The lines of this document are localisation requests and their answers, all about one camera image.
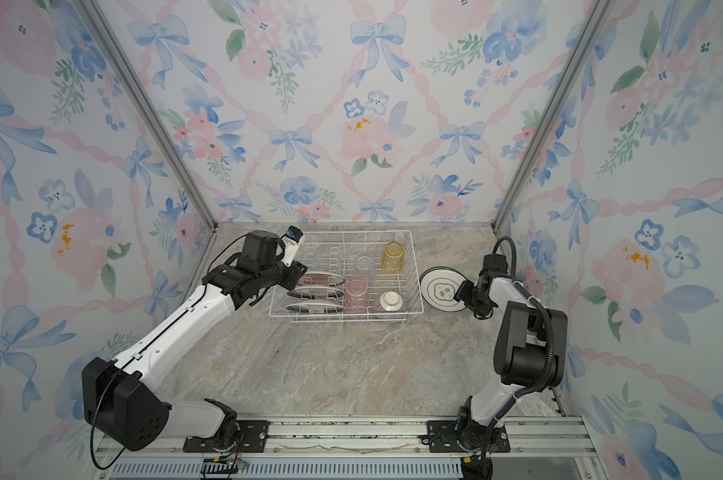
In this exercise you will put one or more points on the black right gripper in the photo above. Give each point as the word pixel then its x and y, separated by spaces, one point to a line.
pixel 462 293

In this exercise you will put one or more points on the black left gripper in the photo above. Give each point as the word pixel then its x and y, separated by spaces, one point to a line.
pixel 297 271

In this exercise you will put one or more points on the plate with red pattern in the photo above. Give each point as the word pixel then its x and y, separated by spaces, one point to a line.
pixel 317 292
pixel 322 279

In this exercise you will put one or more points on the white wire dish rack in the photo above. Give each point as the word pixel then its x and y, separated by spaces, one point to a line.
pixel 354 276

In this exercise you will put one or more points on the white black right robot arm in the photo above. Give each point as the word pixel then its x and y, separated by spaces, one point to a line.
pixel 529 354

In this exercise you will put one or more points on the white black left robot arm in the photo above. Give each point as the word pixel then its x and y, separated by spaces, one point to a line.
pixel 120 395

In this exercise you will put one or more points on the pink plastic cup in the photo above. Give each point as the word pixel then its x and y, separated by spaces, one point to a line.
pixel 356 300

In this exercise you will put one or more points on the small white bowl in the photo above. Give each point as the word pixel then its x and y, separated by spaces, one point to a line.
pixel 390 301

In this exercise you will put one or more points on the clear plastic cup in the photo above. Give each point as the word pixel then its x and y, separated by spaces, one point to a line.
pixel 365 267

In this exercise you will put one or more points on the yellow plastic cup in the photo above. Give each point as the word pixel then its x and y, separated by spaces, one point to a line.
pixel 393 258

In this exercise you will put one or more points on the grey vent grille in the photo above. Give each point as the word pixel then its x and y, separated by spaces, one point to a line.
pixel 290 468

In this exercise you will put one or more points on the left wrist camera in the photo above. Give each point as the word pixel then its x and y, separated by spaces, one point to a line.
pixel 292 241

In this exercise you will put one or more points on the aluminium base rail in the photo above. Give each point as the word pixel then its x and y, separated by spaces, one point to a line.
pixel 526 447

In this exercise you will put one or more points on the aluminium frame post left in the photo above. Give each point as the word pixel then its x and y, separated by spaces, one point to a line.
pixel 95 19

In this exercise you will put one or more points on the aluminium frame post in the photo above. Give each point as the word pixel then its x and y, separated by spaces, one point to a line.
pixel 95 19
pixel 592 27

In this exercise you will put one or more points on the aluminium frame post right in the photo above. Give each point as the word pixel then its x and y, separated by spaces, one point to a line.
pixel 592 27

